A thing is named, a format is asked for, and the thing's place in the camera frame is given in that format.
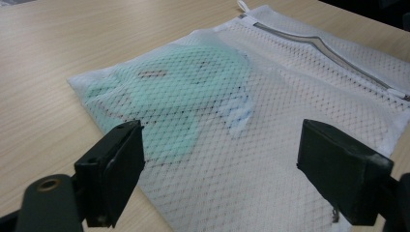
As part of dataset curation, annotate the mint green garment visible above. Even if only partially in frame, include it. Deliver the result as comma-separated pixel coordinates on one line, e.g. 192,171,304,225
84,43,252,162

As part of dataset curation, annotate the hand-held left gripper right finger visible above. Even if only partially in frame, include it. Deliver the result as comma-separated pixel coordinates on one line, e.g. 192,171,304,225
296,118,395,227

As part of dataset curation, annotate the white mesh laundry bag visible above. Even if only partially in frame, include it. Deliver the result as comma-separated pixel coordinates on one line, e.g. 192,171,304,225
66,0,410,232

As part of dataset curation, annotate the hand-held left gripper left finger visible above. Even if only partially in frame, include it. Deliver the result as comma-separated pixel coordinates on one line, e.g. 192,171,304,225
73,119,146,229

